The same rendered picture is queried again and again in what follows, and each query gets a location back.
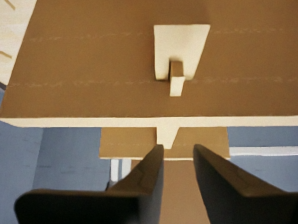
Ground tan wooden board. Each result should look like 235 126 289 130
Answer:
0 0 298 127
99 126 231 160

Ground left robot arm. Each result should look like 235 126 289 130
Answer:
104 159 120 191

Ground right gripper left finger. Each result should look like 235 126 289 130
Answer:
14 144 164 224

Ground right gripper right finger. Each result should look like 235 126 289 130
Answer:
193 144 298 224

